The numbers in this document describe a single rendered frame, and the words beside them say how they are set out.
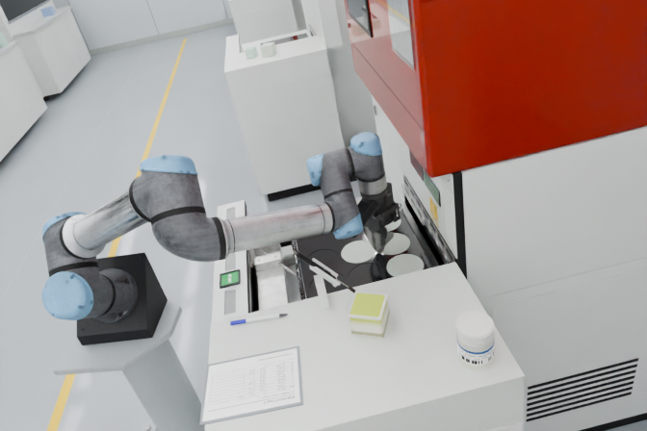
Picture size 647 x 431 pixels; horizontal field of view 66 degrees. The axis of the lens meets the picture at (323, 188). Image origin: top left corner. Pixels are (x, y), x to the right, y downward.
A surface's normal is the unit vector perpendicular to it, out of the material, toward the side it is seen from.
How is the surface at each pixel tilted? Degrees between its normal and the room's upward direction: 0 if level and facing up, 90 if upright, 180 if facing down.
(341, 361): 0
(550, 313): 90
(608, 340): 90
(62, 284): 53
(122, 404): 0
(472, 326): 0
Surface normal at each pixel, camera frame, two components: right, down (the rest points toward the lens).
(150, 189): -0.48, -0.07
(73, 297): -0.12, -0.07
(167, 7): 0.15, 0.50
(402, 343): -0.18, -0.83
